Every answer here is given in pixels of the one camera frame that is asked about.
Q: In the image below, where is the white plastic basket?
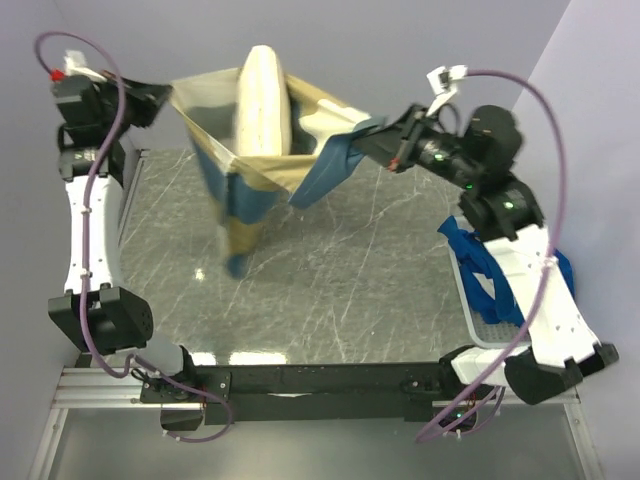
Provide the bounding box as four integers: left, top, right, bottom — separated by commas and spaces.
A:
447, 241, 520, 349

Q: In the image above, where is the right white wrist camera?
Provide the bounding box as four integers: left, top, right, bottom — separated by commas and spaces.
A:
426, 65, 468, 116

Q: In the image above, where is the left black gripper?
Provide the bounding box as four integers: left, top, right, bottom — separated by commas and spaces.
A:
98, 69, 175, 138

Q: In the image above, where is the blue beige patchwork pillowcase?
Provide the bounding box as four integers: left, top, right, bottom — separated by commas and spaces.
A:
170, 68, 385, 278

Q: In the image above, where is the blue cloth in basket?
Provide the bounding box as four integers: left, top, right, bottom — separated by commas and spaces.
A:
437, 215, 576, 326

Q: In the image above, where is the cream white pillow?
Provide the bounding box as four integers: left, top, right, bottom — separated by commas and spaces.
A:
235, 45, 292, 156

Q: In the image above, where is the aluminium rail frame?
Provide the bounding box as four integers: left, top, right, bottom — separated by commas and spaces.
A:
49, 364, 584, 409

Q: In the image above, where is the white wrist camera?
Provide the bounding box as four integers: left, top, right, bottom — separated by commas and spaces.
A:
50, 50, 106, 83
426, 65, 468, 116

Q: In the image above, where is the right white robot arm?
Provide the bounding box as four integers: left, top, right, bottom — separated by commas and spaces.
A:
355, 105, 619, 405

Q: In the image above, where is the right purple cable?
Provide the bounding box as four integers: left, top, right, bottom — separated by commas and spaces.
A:
414, 68, 569, 444

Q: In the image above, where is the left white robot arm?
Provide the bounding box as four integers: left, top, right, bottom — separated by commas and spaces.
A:
48, 72, 200, 402

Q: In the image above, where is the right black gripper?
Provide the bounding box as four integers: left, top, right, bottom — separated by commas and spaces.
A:
352, 102, 482, 190

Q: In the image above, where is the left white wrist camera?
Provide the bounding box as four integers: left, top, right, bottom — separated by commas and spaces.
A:
50, 50, 106, 83

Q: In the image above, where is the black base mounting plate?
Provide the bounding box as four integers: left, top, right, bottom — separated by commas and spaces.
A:
139, 362, 499, 426

